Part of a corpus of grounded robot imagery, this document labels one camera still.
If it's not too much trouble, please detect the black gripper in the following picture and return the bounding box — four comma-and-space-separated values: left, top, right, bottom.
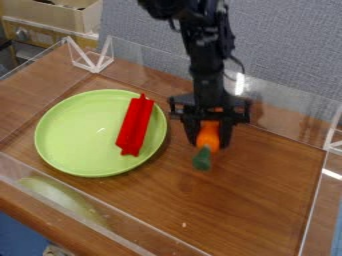
168, 90, 251, 148

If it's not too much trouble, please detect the orange toy carrot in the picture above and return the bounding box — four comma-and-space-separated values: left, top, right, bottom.
192, 121, 220, 171

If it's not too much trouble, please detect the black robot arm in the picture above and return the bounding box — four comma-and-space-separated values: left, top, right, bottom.
137, 0, 251, 148

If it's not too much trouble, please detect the red plastic block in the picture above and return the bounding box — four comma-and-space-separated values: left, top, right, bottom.
114, 94, 153, 156

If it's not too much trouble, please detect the green plate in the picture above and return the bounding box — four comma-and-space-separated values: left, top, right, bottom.
34, 89, 166, 178

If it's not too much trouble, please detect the cardboard box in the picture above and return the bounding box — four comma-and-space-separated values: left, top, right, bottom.
0, 0, 102, 33

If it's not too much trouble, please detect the wooden cabinet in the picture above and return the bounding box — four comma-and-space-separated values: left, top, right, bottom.
1, 16, 98, 49

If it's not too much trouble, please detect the black cable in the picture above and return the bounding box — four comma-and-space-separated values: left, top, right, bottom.
224, 54, 247, 83

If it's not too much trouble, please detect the clear acrylic enclosure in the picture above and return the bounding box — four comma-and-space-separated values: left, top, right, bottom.
0, 41, 342, 256

